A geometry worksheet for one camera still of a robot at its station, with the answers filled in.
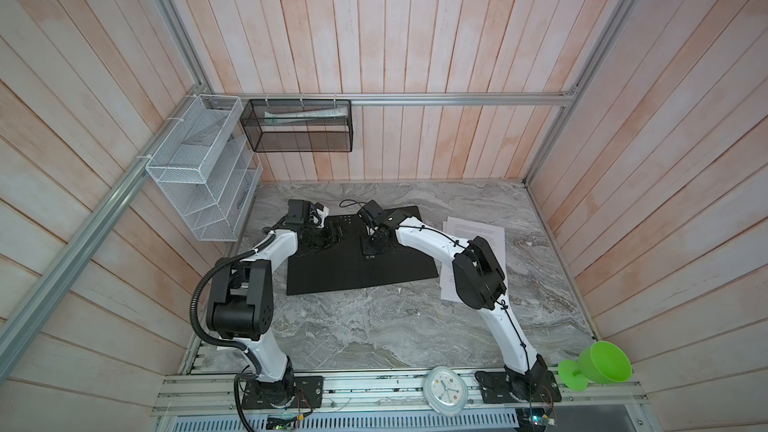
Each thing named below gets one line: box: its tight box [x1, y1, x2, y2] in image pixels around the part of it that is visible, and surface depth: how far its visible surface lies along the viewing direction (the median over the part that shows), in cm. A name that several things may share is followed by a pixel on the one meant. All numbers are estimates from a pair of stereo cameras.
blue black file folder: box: [286, 213, 439, 296], surface depth 91 cm
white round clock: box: [423, 366, 468, 417], surface depth 73 cm
